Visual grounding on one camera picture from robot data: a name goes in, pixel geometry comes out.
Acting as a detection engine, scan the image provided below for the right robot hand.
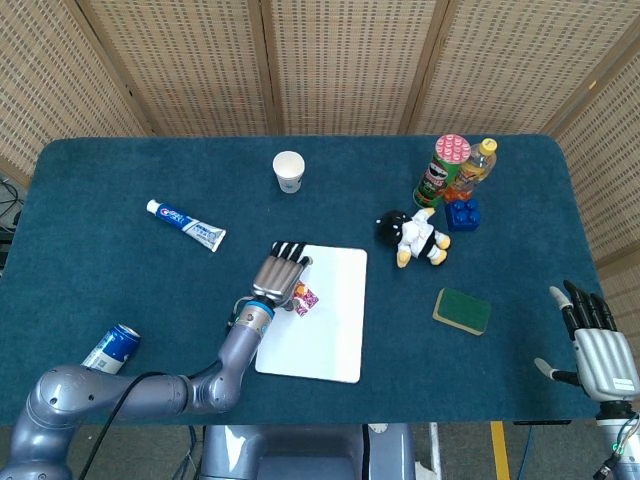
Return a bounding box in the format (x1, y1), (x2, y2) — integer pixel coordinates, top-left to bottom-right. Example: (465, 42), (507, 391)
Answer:
(533, 279), (640, 401)

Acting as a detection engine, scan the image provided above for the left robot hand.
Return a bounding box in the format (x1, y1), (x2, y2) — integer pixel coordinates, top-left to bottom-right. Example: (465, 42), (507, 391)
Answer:
(251, 241), (314, 309)

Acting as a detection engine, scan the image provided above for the pink patterned card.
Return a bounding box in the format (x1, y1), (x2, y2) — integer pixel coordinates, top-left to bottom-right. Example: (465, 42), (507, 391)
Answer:
(294, 285), (320, 317)

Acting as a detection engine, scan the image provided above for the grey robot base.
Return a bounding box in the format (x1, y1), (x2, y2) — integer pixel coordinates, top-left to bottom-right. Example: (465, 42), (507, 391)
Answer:
(199, 423), (416, 480)

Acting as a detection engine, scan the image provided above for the white board with black rim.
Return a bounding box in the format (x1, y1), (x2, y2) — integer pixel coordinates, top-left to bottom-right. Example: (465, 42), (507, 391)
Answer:
(254, 244), (369, 385)

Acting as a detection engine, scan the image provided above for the white blue toothpaste tube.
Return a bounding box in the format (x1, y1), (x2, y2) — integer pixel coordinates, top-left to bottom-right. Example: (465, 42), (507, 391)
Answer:
(146, 198), (227, 253)

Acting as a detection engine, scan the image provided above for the white paper cup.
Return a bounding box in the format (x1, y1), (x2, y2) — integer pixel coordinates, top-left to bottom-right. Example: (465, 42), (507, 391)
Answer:
(272, 151), (306, 195)

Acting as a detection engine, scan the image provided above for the black white plush toy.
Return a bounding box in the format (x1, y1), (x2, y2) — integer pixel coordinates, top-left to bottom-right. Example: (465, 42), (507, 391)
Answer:
(375, 207), (452, 270)

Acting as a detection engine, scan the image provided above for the green yellow sponge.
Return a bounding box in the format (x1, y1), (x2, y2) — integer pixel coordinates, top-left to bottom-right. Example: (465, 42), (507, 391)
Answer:
(432, 287), (492, 337)

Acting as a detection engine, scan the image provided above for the blue soda can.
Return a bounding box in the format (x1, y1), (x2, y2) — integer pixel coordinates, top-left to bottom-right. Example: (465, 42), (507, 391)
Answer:
(79, 323), (142, 376)

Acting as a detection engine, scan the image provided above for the green Pringles can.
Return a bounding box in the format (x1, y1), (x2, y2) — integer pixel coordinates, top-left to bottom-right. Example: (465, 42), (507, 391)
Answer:
(412, 133), (473, 209)

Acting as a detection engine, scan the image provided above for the blue building block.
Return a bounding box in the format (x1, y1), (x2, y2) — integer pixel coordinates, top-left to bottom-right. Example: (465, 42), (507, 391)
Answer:
(445, 197), (482, 233)

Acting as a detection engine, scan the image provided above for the woven folding screen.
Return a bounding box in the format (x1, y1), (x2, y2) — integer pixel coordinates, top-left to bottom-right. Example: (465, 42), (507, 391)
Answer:
(0, 0), (640, 321)

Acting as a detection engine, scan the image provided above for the yellow drink bottle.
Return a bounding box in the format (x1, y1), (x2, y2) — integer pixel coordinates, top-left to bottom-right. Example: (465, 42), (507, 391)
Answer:
(446, 138), (499, 203)

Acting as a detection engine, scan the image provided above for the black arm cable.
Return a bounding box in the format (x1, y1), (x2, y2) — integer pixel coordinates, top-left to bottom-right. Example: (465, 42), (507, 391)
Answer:
(74, 359), (221, 480)

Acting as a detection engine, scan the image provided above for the black cable bundle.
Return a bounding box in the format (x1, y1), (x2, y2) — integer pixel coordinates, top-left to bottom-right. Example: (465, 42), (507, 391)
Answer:
(0, 177), (24, 236)

